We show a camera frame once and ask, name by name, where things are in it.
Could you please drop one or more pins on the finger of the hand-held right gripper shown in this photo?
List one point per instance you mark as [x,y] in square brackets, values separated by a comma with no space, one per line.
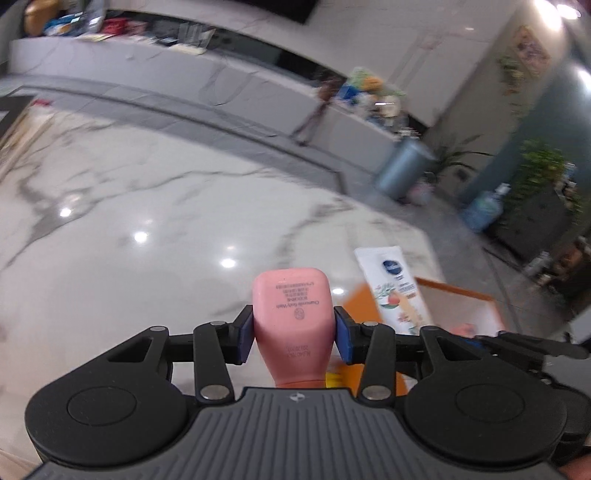
[531,350]

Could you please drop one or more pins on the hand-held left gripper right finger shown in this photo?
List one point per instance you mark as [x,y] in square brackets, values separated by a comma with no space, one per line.
[343,333]

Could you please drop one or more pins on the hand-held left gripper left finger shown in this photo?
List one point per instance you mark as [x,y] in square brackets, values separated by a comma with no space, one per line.
[245,333]

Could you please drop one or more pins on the orange cardboard box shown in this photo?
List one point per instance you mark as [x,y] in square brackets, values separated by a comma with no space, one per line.
[360,308]

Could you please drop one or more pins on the white lotion tube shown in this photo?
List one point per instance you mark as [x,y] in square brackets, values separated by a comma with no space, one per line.
[395,286]

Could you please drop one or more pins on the small yellow object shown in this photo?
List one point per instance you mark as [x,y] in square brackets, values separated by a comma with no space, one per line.
[333,379]

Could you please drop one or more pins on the dark grey cabinet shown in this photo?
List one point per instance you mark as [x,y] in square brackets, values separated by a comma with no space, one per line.
[535,221]

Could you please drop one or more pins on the blue water jug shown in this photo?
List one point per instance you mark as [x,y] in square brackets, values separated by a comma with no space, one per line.
[482,210]

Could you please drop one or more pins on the grey metal trash can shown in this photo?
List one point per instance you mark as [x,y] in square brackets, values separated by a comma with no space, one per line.
[404,168]

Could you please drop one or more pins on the long-leaf potted plant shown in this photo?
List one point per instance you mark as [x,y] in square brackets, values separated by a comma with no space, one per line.
[455,157]

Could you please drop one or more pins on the brown teddy bear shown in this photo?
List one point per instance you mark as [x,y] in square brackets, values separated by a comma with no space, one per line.
[373,83]

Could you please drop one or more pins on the hanging vine plant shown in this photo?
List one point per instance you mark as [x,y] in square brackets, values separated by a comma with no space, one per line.
[512,78]

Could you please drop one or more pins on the white router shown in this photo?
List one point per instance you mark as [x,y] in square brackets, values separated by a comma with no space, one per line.
[196,41]

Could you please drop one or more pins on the framed wall picture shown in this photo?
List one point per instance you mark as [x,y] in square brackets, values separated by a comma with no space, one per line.
[532,50]

